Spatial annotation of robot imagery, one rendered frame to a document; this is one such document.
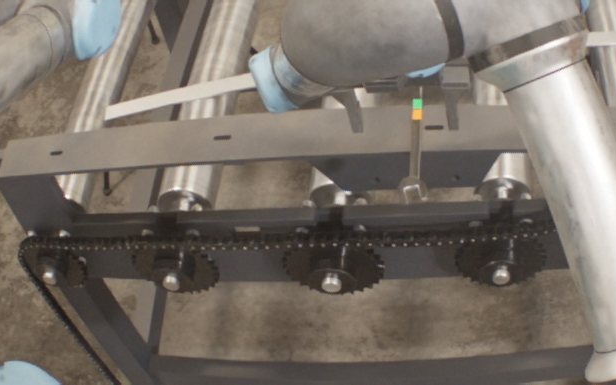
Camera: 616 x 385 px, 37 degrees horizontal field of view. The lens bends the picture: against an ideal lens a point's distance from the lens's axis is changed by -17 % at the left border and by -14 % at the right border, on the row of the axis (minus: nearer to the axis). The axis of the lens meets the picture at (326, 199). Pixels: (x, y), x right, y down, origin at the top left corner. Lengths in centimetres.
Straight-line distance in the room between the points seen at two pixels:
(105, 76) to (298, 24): 148
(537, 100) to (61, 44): 42
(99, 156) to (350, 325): 123
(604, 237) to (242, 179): 240
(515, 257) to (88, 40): 103
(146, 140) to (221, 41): 55
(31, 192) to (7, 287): 136
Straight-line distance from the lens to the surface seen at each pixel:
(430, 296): 275
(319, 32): 76
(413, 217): 175
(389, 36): 73
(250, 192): 306
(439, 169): 166
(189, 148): 162
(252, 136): 160
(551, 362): 224
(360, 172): 168
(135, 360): 236
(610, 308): 79
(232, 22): 221
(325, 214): 180
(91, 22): 89
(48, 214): 194
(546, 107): 76
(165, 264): 185
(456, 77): 136
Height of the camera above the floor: 234
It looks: 51 degrees down
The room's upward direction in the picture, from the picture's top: 18 degrees counter-clockwise
